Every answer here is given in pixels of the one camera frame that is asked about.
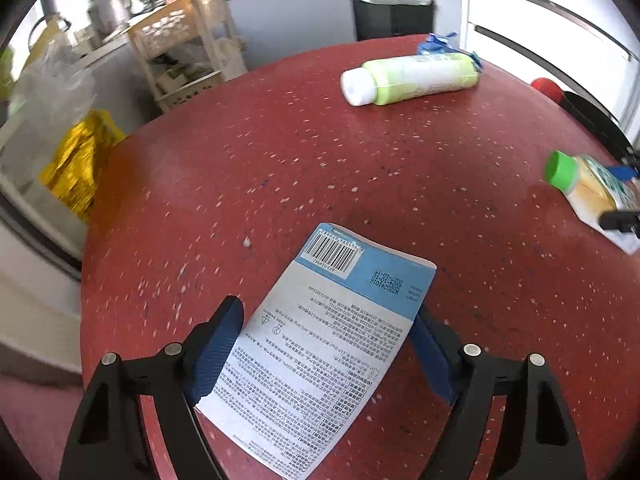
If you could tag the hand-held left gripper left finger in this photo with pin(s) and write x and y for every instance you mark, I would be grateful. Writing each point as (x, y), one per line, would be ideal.
(215, 350)

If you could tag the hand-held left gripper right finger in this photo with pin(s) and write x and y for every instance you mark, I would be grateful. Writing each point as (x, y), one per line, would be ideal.
(435, 360)

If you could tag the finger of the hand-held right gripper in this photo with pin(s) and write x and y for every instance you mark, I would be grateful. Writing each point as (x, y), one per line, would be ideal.
(626, 170)
(620, 221)

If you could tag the dressing bottle with green cap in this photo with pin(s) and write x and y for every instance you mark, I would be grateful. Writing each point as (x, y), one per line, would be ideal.
(590, 185)

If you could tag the black trash bin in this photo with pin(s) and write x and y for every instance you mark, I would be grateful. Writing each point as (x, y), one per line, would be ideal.
(590, 120)

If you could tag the white and blue cardboard box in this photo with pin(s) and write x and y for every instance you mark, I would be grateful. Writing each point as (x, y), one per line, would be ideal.
(320, 360)

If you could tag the white paper towel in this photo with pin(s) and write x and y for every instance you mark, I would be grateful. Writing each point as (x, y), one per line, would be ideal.
(625, 242)

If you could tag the red stool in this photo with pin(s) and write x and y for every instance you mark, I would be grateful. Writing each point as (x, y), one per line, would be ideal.
(547, 89)

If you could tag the white refrigerator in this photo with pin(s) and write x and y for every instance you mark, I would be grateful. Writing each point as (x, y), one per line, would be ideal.
(525, 15)

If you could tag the blue crumpled wrapper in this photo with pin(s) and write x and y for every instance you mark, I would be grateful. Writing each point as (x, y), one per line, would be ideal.
(435, 45)

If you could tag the gold foil bag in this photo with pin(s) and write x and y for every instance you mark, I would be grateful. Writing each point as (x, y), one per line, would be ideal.
(80, 165)

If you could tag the white and green bottle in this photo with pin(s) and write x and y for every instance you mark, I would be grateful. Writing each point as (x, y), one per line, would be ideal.
(415, 77)

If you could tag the black built-in oven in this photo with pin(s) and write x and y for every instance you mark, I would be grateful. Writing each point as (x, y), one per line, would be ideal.
(390, 10)

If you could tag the cream storage cart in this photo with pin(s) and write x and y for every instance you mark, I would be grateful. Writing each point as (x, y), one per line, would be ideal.
(185, 50)

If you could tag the clear plastic bag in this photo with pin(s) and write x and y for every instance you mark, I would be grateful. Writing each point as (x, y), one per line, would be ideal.
(50, 85)

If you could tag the grey base cabinet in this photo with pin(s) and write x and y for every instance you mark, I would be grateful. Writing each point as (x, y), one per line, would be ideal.
(295, 25)

